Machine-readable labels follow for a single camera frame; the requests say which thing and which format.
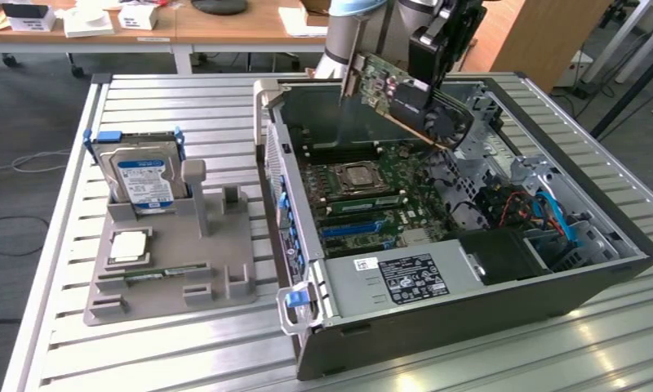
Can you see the white round dish on box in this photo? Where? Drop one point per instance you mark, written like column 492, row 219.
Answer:
column 87, row 22

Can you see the black fan shroud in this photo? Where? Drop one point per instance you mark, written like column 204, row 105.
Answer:
column 500, row 255

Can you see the black monitor base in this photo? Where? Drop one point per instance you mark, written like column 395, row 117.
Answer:
column 220, row 6

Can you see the wooden cabinet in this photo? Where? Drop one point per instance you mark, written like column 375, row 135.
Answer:
column 550, row 41

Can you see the black slanted pole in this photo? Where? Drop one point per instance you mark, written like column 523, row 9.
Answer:
column 631, row 96

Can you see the black caster wheel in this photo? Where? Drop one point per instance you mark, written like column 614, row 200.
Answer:
column 78, row 72
column 10, row 60

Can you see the green black graphics card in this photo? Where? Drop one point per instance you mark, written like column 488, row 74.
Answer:
column 392, row 94

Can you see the black RAM slot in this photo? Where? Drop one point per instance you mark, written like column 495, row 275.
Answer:
column 346, row 158
column 343, row 149

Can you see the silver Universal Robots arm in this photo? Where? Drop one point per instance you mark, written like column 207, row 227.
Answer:
column 354, row 36

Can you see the blue case latch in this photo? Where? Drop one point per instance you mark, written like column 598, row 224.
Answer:
column 296, row 299

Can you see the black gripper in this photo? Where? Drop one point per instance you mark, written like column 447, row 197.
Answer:
column 427, row 57

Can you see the grey power supply unit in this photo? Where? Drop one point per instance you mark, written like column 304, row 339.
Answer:
column 354, row 286

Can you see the black open PC case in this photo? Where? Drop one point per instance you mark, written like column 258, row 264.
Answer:
column 468, row 318

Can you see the wooden desk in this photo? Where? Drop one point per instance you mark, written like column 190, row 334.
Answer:
column 223, row 28

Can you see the white floor device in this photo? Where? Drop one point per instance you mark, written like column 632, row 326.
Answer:
column 574, row 69

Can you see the grey plastic parts rack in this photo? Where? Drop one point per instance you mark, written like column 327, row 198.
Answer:
column 174, row 245

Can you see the small white labelled box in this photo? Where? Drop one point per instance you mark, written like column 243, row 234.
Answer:
column 139, row 18

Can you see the silver CPU chip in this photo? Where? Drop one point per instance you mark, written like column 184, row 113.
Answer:
column 130, row 247

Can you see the CPU socket with metal frame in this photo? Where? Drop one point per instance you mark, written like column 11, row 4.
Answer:
column 358, row 178

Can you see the silver metal disk bay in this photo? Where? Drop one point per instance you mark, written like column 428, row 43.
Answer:
column 588, row 245

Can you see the white paper stack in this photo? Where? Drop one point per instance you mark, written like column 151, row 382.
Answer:
column 299, row 24

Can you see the white box with black print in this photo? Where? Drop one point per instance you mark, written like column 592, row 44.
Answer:
column 30, row 20

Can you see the perforated metal drive cage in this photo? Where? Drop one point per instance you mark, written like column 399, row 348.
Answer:
column 468, row 171

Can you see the green motherboard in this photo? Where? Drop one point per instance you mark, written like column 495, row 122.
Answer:
column 414, row 192

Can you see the hard disk in blue caddy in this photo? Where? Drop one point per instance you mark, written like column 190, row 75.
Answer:
column 144, row 179

